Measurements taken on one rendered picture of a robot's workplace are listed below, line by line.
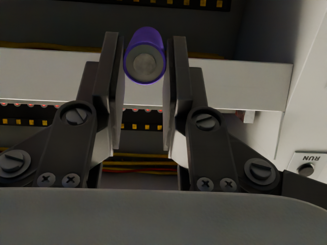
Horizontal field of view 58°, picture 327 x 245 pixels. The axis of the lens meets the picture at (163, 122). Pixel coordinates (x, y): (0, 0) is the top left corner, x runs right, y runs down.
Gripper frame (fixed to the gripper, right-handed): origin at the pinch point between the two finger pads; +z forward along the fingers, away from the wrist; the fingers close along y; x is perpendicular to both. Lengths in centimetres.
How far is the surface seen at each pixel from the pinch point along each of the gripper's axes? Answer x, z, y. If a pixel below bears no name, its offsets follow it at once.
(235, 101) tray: -10.4, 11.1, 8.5
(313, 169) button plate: -17.9, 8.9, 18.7
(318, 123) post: -12.2, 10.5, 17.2
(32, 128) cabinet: -34.4, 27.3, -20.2
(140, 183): -34.8, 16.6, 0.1
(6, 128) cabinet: -35, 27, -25
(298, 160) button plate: -17.0, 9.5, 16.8
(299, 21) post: -4.2, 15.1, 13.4
